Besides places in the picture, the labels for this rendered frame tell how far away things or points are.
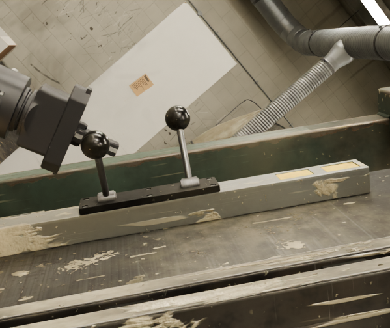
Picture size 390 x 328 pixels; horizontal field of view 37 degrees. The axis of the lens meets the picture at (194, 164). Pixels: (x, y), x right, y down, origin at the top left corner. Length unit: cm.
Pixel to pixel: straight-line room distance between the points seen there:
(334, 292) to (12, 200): 71
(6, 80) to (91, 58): 794
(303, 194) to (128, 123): 352
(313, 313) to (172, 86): 387
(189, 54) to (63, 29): 462
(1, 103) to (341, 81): 863
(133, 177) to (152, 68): 326
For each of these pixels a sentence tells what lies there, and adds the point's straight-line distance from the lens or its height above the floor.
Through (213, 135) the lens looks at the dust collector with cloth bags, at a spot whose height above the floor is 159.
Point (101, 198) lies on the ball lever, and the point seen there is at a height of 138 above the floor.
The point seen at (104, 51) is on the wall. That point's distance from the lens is 869.
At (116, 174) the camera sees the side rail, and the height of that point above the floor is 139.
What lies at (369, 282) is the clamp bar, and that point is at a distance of 50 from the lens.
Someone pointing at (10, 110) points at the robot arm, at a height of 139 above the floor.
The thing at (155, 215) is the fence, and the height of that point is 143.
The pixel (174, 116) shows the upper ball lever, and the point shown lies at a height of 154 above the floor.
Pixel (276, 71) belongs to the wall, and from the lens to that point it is 896.
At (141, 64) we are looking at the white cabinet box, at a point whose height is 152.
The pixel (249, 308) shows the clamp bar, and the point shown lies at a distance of 47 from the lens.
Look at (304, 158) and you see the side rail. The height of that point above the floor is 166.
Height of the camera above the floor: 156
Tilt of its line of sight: 3 degrees down
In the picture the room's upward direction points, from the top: 49 degrees clockwise
